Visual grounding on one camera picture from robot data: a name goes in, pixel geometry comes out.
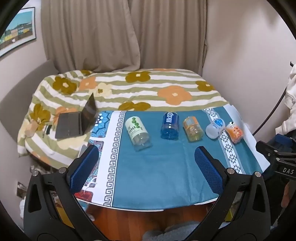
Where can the black phone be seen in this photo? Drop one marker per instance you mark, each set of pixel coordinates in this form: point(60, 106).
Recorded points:
point(47, 130)

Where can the small orange cup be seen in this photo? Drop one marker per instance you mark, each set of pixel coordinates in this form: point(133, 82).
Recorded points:
point(234, 133)

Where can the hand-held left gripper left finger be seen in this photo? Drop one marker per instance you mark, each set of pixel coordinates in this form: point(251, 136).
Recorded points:
point(81, 170)

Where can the framed wall poster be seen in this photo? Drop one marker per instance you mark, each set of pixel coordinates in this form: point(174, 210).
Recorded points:
point(18, 30)

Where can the clear cup with orange label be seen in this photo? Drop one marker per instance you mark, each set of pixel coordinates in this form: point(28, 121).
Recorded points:
point(193, 129)

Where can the grey laptop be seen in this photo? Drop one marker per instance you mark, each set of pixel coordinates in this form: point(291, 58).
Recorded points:
point(69, 125)

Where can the small white cup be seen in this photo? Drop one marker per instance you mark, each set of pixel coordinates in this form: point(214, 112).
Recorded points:
point(214, 129)

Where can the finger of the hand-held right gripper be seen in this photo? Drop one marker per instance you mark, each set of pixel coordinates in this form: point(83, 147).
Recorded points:
point(266, 147)

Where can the floral striped blanket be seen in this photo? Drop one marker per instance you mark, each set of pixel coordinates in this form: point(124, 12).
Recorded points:
point(150, 92)

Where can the clear cup with green label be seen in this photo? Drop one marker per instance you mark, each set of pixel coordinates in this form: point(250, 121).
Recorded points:
point(137, 133)

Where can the person's right hand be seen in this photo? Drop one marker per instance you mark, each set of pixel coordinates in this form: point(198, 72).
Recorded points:
point(286, 194)

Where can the beige curtain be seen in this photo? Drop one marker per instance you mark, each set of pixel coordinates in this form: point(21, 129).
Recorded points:
point(104, 34)

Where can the blue patterned tablecloth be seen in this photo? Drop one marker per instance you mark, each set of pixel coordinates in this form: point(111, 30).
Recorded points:
point(161, 173)

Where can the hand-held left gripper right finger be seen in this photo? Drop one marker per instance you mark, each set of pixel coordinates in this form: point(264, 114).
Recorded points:
point(208, 171)

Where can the grey fluffy cloth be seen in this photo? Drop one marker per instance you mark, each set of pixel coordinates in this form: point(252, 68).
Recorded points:
point(171, 233)

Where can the white cloth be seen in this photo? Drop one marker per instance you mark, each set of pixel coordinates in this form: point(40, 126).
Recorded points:
point(291, 92)

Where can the clear cup with blue label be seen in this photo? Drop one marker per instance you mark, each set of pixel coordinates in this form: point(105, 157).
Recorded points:
point(170, 126)

